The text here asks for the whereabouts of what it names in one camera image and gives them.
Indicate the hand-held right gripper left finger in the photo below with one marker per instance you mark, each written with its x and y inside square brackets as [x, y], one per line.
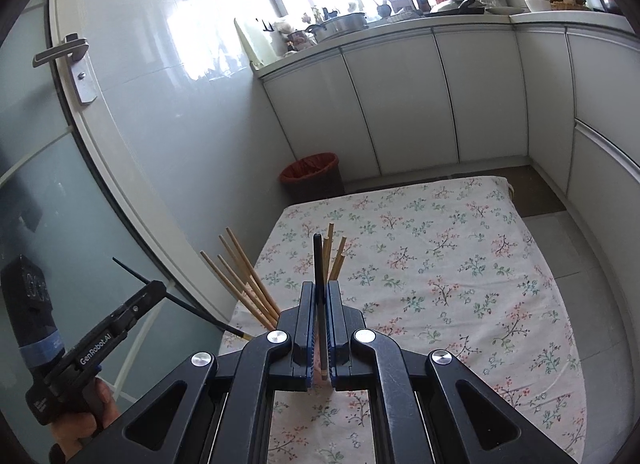
[312, 334]

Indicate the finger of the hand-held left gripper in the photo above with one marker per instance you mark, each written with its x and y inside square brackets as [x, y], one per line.
[147, 291]
[145, 308]

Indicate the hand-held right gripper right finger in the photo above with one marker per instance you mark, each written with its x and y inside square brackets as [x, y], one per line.
[331, 334]

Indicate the black chopstick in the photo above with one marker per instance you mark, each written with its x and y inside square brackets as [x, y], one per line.
[318, 264]
[200, 311]

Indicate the person's left hand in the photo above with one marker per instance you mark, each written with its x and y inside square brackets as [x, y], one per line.
[75, 436]

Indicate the frosted glass door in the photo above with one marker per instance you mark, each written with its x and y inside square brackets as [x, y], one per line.
[75, 194]

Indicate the floral tablecloth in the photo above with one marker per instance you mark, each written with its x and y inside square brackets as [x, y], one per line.
[425, 244]

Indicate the red trash bin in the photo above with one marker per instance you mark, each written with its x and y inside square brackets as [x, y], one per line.
[310, 174]

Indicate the white kitchen cabinet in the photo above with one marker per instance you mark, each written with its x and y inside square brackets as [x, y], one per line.
[400, 104]
[600, 119]

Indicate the white cutting board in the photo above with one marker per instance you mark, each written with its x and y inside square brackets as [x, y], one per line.
[255, 44]

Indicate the steel cooking pot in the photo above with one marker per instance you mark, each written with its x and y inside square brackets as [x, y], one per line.
[340, 27]

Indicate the black pan with lid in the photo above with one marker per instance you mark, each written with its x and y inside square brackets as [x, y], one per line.
[455, 5]

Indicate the white bowl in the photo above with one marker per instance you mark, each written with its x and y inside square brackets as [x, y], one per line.
[537, 4]

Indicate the woven basket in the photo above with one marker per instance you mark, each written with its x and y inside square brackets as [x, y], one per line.
[569, 0]

